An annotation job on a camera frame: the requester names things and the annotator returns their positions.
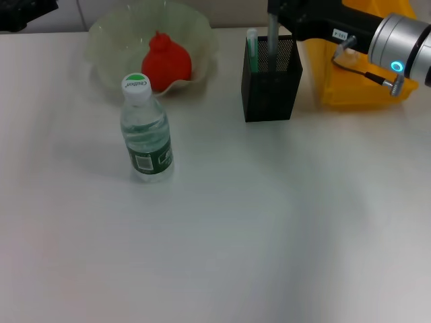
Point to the clear green-label water bottle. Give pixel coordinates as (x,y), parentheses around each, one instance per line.
(148,134)

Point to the frosted wavy fruit plate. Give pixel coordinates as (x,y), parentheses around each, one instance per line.
(114,40)

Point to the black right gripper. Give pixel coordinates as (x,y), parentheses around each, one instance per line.
(323,20)

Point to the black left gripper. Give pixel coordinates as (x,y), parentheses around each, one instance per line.
(20,13)

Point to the mint green pen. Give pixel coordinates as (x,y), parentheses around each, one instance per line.
(253,50)

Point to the yellow plastic storage bin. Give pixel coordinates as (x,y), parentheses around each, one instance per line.
(353,94)

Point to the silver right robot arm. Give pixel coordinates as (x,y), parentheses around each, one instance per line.
(400,37)

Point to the grey glitter pen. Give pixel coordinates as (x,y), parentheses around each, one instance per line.
(272,50)

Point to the white paper ball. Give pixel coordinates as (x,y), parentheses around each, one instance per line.
(350,56)

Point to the red-orange knobbed orange fruit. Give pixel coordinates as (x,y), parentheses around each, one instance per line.
(168,60)

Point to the black mesh pen holder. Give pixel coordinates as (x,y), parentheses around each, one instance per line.
(269,101)

